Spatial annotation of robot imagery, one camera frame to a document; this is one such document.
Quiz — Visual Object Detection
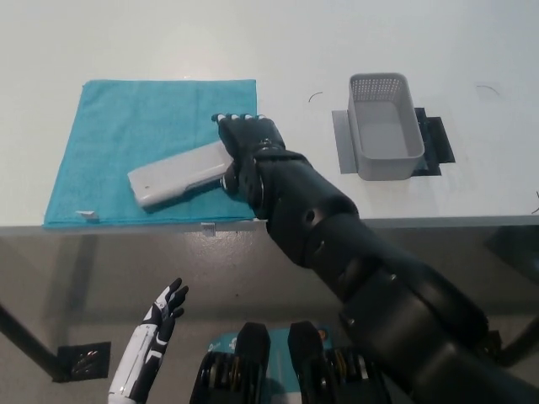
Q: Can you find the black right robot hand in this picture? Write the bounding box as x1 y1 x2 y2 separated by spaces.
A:
210 112 288 197

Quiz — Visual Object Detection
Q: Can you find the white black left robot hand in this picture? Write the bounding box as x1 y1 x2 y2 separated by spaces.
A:
109 277 190 399

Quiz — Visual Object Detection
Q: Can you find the white rectangular box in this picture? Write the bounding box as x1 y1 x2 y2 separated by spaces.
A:
127 141 231 212

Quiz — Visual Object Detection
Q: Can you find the teal microfiber cloth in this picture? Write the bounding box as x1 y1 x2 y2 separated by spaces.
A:
42 77 270 230

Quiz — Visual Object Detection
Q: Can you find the black table leg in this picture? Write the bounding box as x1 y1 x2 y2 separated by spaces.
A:
499 322 539 368
0 302 64 382

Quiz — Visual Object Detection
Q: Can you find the grey perforated plastic basket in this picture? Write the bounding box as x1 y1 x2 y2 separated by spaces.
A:
348 73 425 183

